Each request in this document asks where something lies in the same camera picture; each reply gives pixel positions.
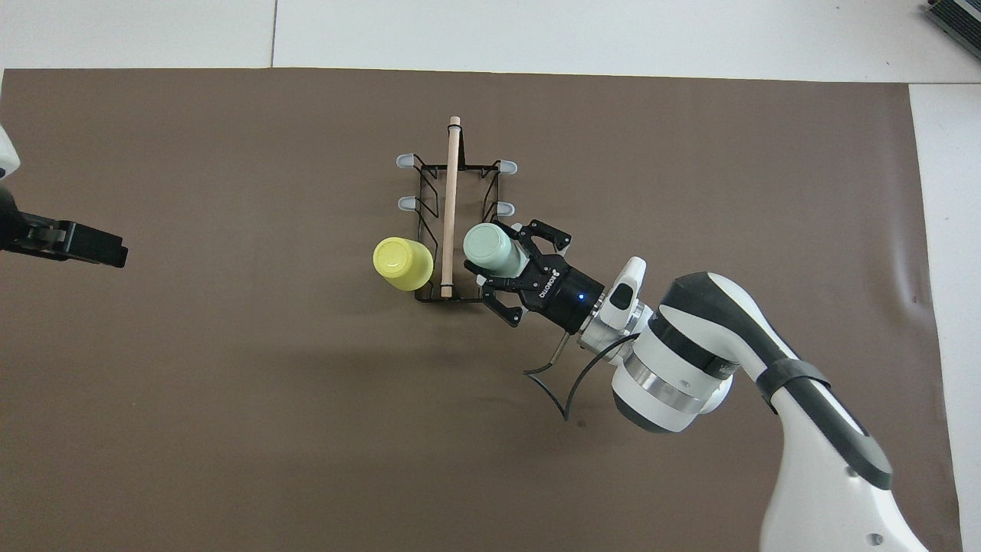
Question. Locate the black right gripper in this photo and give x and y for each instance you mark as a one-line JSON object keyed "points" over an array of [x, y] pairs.
{"points": [[559, 295]]}

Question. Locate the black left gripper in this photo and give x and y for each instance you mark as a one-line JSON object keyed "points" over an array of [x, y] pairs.
{"points": [[11, 230]]}

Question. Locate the pale green plastic cup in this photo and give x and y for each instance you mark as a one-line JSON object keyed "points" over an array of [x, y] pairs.
{"points": [[490, 249]]}

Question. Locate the yellow plastic cup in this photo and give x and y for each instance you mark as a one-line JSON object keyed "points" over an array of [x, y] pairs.
{"points": [[400, 262]]}

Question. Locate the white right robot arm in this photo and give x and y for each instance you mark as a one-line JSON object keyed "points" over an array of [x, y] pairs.
{"points": [[812, 475]]}

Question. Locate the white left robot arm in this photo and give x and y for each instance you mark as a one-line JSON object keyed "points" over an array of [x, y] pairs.
{"points": [[6, 157]]}

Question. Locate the brown table mat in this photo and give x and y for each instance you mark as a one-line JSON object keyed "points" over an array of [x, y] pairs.
{"points": [[306, 422]]}

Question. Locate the dark ribbed device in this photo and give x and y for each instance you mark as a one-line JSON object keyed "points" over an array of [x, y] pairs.
{"points": [[962, 23]]}

